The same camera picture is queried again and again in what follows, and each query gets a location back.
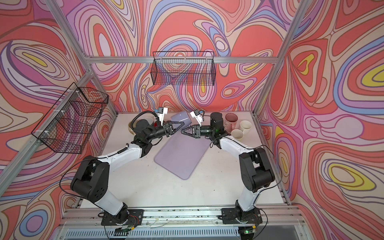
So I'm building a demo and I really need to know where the black wire basket left wall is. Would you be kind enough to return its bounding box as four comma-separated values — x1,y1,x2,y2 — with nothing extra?
31,83,109,154

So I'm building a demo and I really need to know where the lavender plastic tray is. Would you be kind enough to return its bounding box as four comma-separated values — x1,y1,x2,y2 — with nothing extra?
154,133,210,180

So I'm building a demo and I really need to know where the black wire basket wall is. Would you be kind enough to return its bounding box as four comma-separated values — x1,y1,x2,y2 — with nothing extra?
31,83,109,154
151,51,216,86

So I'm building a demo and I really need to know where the purple mug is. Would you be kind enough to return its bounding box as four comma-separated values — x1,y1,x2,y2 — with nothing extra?
171,111,192,129

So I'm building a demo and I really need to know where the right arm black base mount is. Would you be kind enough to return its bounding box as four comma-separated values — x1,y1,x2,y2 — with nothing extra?
218,207,263,226

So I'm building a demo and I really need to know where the white mug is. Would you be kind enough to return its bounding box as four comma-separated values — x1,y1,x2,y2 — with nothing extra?
239,120,253,135

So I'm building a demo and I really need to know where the black wire basket back wall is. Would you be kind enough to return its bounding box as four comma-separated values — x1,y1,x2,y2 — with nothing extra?
151,51,216,86

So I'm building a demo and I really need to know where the light green mug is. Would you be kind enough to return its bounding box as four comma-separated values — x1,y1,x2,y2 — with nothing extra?
231,129,244,141

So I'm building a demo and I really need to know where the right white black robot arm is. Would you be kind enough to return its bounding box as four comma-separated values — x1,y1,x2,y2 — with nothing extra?
181,112,276,226

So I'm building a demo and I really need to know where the pink patterned mug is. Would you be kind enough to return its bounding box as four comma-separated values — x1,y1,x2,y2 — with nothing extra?
225,113,238,134

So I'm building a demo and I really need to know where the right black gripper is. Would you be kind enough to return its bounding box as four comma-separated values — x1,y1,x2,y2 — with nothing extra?
181,124,216,139

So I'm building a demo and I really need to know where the beige speckled mug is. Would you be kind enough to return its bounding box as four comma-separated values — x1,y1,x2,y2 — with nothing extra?
128,122,136,136

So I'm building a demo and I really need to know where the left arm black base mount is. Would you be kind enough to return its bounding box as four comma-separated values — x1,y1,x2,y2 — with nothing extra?
101,209,144,227

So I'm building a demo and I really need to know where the light blue mug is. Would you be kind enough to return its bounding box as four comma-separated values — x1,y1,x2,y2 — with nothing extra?
144,117,155,125

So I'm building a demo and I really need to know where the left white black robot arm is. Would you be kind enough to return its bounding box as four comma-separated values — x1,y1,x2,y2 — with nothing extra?
70,110,185,226

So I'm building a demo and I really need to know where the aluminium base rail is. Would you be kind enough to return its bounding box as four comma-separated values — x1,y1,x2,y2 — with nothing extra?
53,205,312,240

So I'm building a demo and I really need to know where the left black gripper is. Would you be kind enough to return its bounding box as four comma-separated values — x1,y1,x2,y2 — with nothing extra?
144,122,184,144

